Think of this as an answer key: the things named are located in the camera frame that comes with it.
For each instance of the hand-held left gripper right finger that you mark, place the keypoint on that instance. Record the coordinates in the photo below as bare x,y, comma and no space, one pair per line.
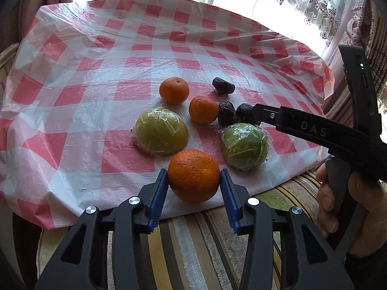
227,198

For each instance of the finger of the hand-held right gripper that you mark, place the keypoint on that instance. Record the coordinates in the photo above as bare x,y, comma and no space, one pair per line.
290,122

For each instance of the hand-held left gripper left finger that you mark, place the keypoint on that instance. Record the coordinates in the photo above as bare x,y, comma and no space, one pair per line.
159,196

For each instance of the large orange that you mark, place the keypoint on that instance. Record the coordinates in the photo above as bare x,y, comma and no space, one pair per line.
193,175

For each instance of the dark wrinkled date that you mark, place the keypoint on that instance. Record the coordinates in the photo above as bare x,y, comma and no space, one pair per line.
245,113
226,113
223,86

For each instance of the plastic-wrapped apple half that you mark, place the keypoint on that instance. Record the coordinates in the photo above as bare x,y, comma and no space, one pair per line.
161,131
244,146

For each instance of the small mandarin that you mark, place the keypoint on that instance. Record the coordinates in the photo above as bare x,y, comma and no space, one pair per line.
203,110
174,90

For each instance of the person's right hand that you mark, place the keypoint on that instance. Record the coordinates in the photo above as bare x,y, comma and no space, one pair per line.
375,211

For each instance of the striped sofa cushion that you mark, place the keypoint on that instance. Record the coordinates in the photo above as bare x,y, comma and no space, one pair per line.
193,247

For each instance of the brown striped drape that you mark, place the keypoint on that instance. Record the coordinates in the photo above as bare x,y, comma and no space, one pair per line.
378,51

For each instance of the pink embroidered drape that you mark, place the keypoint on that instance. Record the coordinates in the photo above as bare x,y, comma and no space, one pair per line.
353,24

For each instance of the red white checked plastic tablecloth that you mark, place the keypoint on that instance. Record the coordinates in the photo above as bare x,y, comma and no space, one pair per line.
90,66

